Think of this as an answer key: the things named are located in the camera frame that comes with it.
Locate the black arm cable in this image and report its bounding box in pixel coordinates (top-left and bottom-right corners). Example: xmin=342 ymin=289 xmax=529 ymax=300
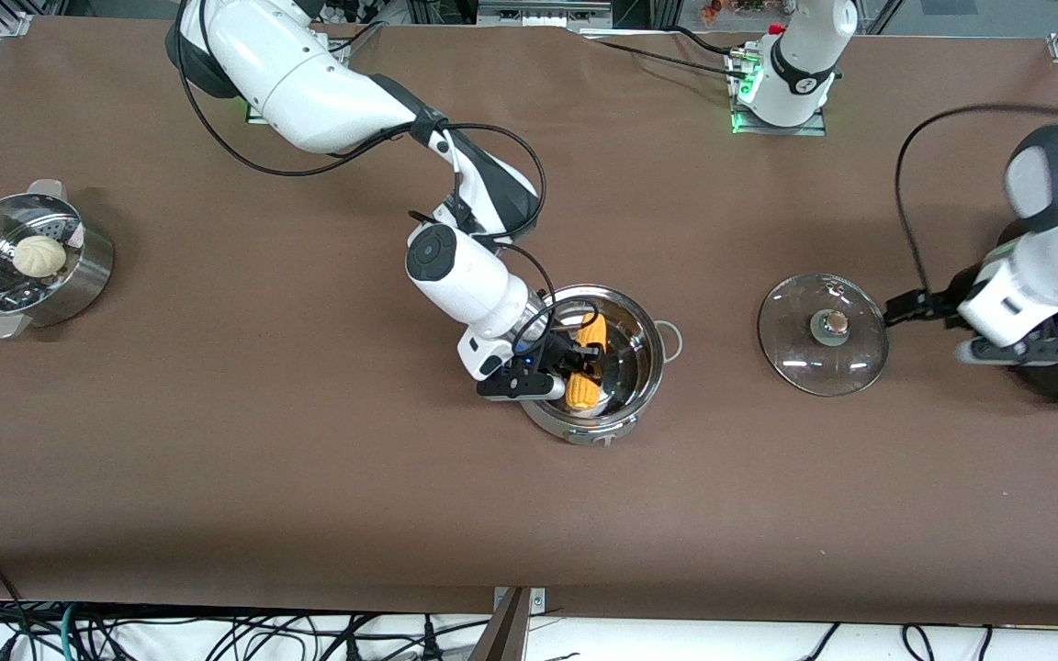
xmin=895 ymin=104 xmax=1058 ymax=297
xmin=175 ymin=0 xmax=605 ymax=364

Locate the short black base cable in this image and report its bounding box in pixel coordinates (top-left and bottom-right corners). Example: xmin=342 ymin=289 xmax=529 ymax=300
xmin=667 ymin=25 xmax=741 ymax=56

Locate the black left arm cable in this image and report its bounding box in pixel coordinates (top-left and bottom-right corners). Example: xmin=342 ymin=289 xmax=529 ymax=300
xmin=895 ymin=104 xmax=1058 ymax=297

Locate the colourful toy pile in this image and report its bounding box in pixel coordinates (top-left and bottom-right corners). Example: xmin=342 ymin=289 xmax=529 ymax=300
xmin=699 ymin=0 xmax=769 ymax=24

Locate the steel steamer pot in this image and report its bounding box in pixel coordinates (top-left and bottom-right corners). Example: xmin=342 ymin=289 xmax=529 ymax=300
xmin=0 ymin=179 xmax=117 ymax=341

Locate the brown wedge-shaped post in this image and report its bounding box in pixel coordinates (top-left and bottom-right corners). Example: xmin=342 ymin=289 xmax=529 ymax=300
xmin=469 ymin=588 xmax=530 ymax=661

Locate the long black base cable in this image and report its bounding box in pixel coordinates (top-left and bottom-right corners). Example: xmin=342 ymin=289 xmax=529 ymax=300
xmin=584 ymin=35 xmax=750 ymax=82

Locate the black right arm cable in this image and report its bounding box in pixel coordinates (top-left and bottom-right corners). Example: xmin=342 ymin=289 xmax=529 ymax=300
xmin=175 ymin=0 xmax=605 ymax=364

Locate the grey metal box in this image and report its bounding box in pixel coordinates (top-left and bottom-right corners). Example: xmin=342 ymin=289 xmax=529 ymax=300
xmin=477 ymin=0 xmax=614 ymax=28

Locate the small metal edge bracket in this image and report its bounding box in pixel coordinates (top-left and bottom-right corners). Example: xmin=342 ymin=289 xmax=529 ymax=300
xmin=492 ymin=586 xmax=546 ymax=614

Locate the yellow corn cob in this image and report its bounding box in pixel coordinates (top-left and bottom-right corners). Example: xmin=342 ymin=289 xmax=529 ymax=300
xmin=564 ymin=314 xmax=608 ymax=411

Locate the round glass pot lid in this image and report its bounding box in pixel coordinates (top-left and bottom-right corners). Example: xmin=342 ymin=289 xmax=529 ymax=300
xmin=758 ymin=273 xmax=890 ymax=398

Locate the beige steel cooking pot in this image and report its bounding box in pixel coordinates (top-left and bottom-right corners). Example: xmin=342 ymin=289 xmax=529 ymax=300
xmin=515 ymin=285 xmax=684 ymax=448

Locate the white steamed bun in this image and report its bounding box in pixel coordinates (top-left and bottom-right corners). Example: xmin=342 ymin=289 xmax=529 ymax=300
xmin=13 ymin=236 xmax=67 ymax=278

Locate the brown table cover sheet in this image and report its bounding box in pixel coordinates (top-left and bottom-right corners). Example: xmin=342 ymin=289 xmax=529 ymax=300
xmin=0 ymin=14 xmax=1058 ymax=627

